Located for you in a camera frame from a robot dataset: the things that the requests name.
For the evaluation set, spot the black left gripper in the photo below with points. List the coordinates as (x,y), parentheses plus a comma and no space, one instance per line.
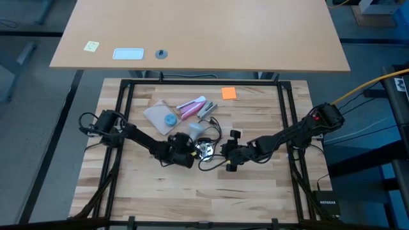
(179,150)

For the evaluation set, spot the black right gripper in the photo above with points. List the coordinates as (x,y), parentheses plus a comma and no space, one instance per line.
(239,152)

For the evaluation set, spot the chrome lamp base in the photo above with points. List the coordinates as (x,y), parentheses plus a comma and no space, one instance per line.
(204,150)

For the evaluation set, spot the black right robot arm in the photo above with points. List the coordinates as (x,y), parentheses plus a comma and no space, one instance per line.
(287,137)

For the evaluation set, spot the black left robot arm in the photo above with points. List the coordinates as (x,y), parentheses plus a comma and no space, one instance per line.
(143,140)

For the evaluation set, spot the blue round disc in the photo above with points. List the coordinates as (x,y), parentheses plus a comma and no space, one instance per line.
(170,120)

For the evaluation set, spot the orange sticky note pad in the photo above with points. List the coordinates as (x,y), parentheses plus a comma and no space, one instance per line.
(228,93)

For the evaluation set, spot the white rectangular tray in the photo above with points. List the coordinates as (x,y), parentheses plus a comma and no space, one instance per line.
(128,54)

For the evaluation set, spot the light wood desk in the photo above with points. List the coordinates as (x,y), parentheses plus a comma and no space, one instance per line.
(207,32)

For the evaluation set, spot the yellow sticky note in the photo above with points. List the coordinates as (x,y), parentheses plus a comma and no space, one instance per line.
(91,46)

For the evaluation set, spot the white sticker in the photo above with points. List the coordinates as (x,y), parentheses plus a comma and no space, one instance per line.
(400,84)

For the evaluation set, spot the brown board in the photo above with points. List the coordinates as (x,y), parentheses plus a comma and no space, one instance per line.
(374,20)

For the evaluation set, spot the grey desk leg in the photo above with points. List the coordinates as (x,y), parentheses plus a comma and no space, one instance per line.
(12,70)

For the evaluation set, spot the grey box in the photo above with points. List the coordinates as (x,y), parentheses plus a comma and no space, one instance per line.
(380,6)

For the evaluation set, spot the black metal table frame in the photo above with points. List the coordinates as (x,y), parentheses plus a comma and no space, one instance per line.
(204,82)

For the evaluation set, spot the black Netgear network switch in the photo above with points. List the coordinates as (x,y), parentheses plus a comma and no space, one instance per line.
(327,202)

